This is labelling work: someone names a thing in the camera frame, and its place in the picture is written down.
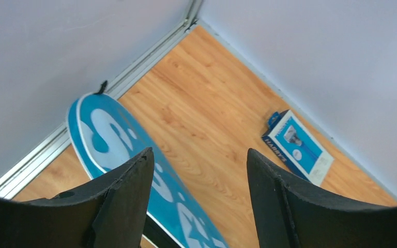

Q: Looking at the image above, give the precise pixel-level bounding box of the blue product box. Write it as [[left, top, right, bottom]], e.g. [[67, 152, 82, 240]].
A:
[[262, 110, 334, 187]]

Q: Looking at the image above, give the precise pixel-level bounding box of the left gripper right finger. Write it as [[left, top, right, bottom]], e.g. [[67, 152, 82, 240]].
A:
[[247, 149, 397, 247]]

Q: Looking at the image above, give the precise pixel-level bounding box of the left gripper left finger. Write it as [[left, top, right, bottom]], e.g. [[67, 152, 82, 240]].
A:
[[0, 148, 155, 247]]

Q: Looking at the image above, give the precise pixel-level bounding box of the blue racket bag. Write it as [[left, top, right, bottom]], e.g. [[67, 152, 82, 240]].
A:
[[66, 82, 228, 247]]

